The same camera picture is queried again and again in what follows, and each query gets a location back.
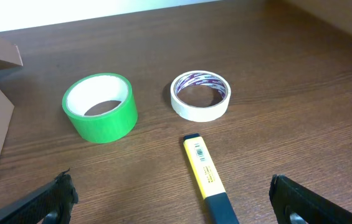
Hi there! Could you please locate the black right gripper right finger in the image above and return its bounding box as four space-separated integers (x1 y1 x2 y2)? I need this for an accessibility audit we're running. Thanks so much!
269 175 352 224

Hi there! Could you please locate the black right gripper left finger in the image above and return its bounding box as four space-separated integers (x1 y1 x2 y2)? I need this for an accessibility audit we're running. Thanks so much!
0 170 78 224

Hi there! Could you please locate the green tape roll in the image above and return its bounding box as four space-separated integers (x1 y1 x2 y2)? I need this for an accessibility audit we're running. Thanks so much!
62 73 138 144

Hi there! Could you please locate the white masking tape roll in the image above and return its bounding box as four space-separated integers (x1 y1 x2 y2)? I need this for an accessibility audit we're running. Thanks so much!
170 70 231 122

